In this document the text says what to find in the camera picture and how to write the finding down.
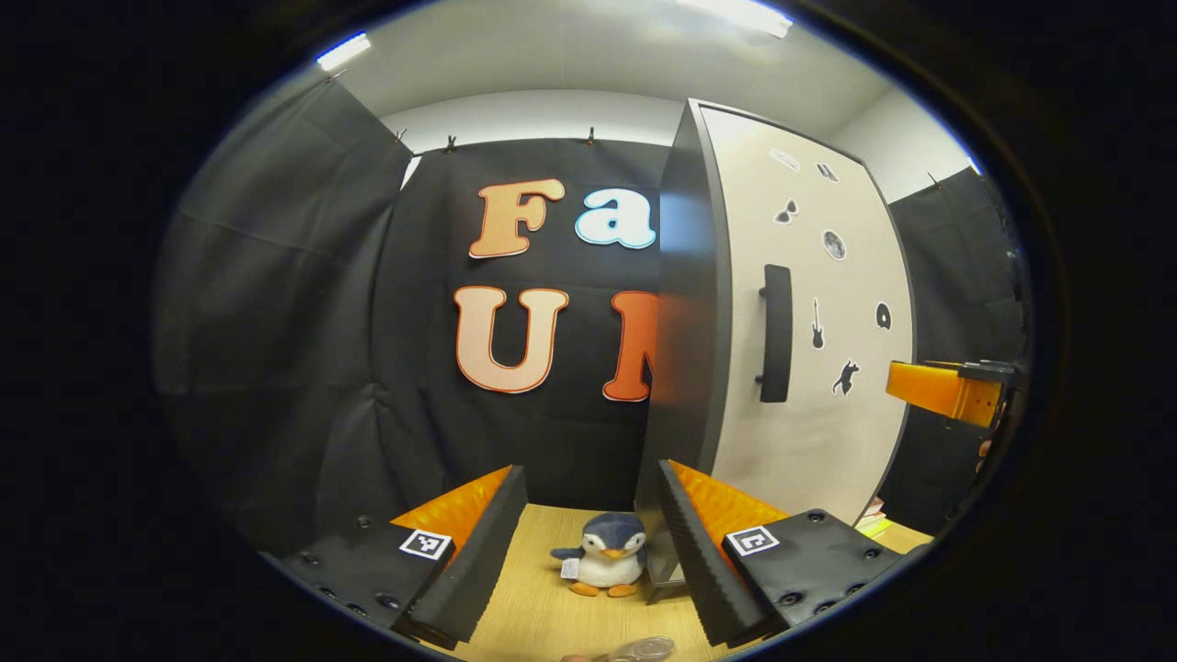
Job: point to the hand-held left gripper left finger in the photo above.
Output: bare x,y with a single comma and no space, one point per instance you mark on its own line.
478,561

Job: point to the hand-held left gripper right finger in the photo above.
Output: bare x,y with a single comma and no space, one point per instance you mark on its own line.
703,561

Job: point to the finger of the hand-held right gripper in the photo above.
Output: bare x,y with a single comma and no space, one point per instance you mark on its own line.
947,393

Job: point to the clear plastic bottle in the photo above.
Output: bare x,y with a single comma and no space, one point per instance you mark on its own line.
639,649

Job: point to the light grey cabinet door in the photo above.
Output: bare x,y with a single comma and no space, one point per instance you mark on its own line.
828,441

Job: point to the dark grey cabinet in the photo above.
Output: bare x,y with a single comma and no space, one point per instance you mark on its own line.
685,322

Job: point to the blue penguin plush toy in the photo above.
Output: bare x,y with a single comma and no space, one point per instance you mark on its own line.
605,556

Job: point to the black backdrop cloth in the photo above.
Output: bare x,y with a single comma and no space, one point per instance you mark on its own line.
276,322

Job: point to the ceiling light panel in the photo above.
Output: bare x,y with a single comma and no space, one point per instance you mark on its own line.
343,51
740,14

